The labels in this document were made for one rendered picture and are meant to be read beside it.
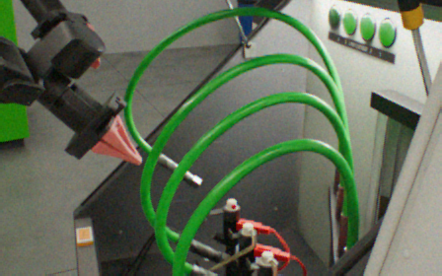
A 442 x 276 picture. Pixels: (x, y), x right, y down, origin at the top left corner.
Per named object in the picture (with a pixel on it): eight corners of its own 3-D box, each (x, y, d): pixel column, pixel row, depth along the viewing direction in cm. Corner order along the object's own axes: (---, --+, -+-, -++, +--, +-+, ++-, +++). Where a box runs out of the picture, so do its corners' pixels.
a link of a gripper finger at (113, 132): (149, 161, 76) (100, 118, 73) (116, 192, 77) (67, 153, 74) (152, 143, 82) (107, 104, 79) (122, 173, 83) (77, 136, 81)
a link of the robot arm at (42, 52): (-27, 52, 69) (-6, 99, 65) (25, -10, 66) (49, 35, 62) (42, 73, 79) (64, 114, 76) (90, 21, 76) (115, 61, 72)
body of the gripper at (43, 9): (91, 22, 96) (67, -8, 97) (59, 17, 86) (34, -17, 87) (68, 44, 98) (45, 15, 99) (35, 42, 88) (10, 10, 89)
